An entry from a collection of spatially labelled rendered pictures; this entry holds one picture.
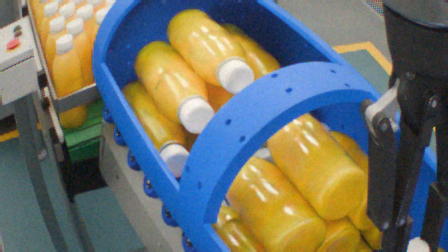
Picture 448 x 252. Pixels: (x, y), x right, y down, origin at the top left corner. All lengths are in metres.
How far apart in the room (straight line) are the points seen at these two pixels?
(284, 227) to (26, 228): 1.97
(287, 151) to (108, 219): 1.85
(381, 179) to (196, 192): 0.40
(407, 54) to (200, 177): 0.45
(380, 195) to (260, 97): 0.37
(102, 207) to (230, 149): 1.95
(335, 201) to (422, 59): 0.43
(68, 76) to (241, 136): 0.64
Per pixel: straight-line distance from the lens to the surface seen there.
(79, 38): 1.47
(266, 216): 0.86
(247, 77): 1.06
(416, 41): 0.45
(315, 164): 0.86
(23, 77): 1.42
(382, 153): 0.48
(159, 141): 1.10
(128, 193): 1.33
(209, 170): 0.85
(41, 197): 1.66
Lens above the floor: 1.66
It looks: 33 degrees down
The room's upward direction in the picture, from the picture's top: 6 degrees counter-clockwise
